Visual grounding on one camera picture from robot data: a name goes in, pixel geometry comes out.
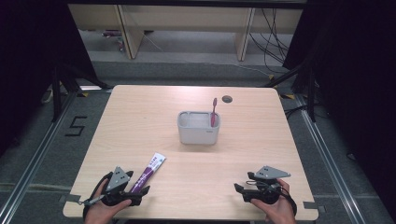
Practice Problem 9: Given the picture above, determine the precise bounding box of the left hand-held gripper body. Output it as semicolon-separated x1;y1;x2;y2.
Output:
101;165;144;207

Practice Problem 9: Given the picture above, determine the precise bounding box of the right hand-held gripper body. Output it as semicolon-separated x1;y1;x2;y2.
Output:
241;164;292;205

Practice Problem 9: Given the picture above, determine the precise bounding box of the grey toothbrush holder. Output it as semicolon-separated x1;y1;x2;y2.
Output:
177;110;221;146

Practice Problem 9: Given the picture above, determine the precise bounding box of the pink toothbrush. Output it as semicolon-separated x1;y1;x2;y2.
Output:
209;97;219;128

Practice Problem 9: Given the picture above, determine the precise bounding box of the person's right hand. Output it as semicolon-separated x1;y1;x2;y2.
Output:
249;178;297;224

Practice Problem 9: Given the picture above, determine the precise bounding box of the person's left hand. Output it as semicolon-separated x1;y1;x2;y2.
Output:
84;186;133;224

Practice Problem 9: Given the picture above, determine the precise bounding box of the purple white toothpaste tube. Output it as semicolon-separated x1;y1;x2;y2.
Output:
127;152;167;194

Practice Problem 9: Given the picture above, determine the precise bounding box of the silver plug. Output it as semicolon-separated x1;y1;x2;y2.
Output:
78;195;106;207

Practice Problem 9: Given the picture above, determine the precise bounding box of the black metal stand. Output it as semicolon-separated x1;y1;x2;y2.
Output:
50;62;112;123
263;58;319;123

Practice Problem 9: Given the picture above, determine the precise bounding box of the black cable loop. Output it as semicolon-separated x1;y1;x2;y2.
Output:
81;172;114;220
279;186;298;217

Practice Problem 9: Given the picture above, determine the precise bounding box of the aluminium floor rail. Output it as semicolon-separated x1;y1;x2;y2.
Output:
0;91;79;224
294;94;363;224

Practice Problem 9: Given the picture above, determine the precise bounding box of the bundle of black cables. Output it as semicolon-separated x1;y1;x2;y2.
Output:
247;7;294;75

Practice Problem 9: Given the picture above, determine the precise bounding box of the light wooden desk frame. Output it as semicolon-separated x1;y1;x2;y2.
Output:
67;3;304;63

